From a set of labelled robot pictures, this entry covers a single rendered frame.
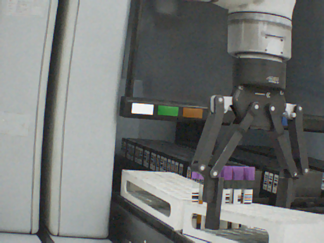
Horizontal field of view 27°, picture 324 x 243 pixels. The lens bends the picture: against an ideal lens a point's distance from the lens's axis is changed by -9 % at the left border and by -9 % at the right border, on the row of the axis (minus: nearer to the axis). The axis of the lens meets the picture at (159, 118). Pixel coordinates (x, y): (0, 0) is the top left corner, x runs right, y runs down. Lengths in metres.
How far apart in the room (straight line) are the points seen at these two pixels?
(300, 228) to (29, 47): 0.63
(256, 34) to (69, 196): 0.51
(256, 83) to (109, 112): 0.41
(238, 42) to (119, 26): 0.38
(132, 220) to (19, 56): 0.34
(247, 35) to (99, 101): 0.41
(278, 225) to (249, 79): 0.23
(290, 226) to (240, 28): 0.29
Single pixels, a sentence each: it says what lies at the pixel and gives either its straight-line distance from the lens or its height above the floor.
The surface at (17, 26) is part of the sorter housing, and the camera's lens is 1.21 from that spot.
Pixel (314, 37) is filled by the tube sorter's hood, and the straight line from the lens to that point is 1.40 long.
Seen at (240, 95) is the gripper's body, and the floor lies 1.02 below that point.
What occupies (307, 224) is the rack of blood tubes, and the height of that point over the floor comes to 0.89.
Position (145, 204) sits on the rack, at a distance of 1.18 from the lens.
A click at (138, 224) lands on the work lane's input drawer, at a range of 1.15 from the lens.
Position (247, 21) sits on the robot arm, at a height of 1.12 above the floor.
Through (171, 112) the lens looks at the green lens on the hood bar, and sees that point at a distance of 1.25.
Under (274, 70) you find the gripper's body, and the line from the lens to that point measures 0.91.
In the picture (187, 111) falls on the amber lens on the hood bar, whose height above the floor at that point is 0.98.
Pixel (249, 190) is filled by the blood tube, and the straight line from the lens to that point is 1.01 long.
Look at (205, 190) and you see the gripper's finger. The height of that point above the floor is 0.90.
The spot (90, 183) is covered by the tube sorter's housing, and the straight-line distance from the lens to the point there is 1.25.
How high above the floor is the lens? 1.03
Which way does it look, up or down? 3 degrees down
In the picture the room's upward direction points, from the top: 6 degrees clockwise
